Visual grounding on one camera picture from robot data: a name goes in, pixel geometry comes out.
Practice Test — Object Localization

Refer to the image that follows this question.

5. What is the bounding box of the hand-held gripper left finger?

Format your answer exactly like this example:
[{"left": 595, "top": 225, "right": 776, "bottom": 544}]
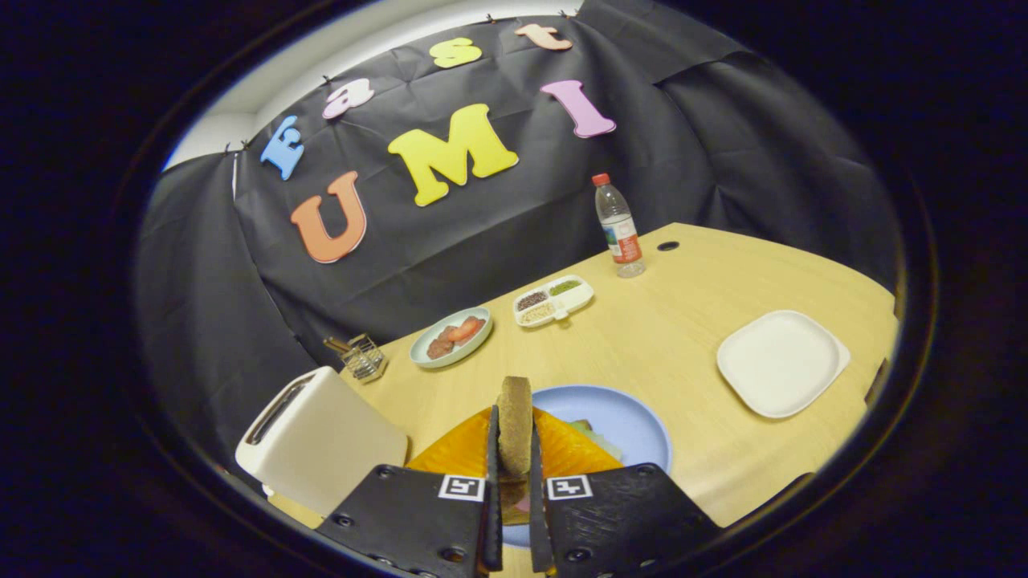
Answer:
[{"left": 316, "top": 405, "right": 503, "bottom": 578}]

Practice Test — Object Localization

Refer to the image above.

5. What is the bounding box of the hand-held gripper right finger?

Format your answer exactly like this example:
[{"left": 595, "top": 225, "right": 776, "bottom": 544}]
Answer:
[{"left": 526, "top": 405, "right": 724, "bottom": 578}]

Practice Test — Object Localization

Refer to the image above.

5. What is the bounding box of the brown bread slice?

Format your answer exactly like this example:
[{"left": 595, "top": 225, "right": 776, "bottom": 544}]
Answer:
[{"left": 496, "top": 376, "right": 534, "bottom": 508}]

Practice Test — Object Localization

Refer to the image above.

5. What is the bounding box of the green lettuce leaf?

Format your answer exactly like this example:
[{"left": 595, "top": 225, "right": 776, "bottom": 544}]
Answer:
[{"left": 566, "top": 421, "right": 623, "bottom": 462}]

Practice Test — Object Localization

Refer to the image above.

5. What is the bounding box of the blue round plate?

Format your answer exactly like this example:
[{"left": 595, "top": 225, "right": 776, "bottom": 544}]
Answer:
[{"left": 502, "top": 385, "right": 672, "bottom": 549}]

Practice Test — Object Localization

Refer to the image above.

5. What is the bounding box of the pale green round plate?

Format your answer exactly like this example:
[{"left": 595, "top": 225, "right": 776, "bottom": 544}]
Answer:
[{"left": 410, "top": 306, "right": 493, "bottom": 369}]

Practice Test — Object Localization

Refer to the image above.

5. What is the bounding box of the white toaster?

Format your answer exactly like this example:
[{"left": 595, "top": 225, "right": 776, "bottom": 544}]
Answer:
[{"left": 235, "top": 366, "right": 409, "bottom": 519}]

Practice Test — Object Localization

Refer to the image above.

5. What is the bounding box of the white divided seasoning tray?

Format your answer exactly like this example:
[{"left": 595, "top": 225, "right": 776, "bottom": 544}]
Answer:
[{"left": 513, "top": 275, "right": 595, "bottom": 329}]

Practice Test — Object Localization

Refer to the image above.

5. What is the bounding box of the black backdrop cloth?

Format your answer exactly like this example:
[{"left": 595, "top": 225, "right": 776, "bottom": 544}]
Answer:
[{"left": 133, "top": 0, "right": 900, "bottom": 474}]

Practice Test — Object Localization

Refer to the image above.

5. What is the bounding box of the white square plate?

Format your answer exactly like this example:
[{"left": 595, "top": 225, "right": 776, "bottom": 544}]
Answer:
[{"left": 716, "top": 310, "right": 851, "bottom": 420}]

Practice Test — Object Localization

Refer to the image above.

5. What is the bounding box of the clear bottle red cap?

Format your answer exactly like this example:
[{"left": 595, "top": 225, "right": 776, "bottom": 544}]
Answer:
[{"left": 592, "top": 173, "right": 647, "bottom": 279}]

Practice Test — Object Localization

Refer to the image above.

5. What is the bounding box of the wire mesh utensil holder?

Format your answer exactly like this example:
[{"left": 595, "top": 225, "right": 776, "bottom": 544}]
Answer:
[{"left": 341, "top": 333, "right": 389, "bottom": 383}]

